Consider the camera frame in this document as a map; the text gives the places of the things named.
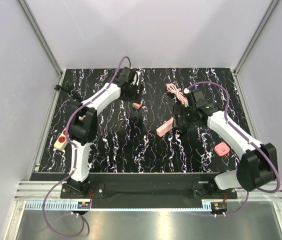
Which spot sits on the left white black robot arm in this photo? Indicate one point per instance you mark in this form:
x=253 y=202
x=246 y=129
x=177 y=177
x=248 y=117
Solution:
x=82 y=127

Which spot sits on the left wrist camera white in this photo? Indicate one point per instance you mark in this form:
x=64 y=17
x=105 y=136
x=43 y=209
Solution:
x=136 y=78

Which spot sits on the pink power strip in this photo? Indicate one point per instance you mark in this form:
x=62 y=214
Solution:
x=165 y=127

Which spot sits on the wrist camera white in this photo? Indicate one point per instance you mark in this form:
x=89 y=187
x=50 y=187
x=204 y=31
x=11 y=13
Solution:
x=136 y=78
x=189 y=98

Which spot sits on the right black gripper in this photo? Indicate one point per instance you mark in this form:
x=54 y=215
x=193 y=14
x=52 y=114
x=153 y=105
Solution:
x=179 y=109

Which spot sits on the pink charger plug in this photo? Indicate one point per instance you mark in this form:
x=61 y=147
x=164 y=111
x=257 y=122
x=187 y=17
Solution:
x=137 y=106

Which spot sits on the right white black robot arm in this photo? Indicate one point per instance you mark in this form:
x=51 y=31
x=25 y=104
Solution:
x=258 y=161

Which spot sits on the pink flat adapter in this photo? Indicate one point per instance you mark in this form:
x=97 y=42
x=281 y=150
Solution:
x=222 y=149

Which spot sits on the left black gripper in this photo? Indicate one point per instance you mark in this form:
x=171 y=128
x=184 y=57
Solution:
x=136 y=97

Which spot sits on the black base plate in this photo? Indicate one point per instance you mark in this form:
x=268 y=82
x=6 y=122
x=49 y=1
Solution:
x=104 y=185

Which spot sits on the beige red power strip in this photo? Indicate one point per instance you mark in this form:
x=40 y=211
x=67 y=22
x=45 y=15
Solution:
x=61 y=141

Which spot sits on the black marbled mat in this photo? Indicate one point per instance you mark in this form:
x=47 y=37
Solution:
x=127 y=141

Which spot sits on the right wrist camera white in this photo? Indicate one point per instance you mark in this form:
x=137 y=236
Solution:
x=189 y=98

